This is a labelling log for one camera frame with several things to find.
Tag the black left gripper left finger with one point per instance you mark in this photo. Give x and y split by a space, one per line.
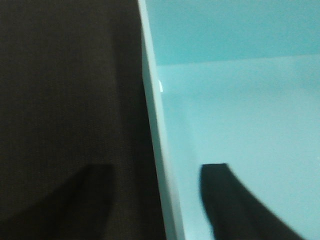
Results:
77 210

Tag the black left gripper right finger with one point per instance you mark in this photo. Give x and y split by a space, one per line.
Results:
259 202

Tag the light teal plastic bin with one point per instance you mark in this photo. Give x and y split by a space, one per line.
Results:
235 82

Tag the black conveyor belt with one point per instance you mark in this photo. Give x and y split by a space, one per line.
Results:
71 95

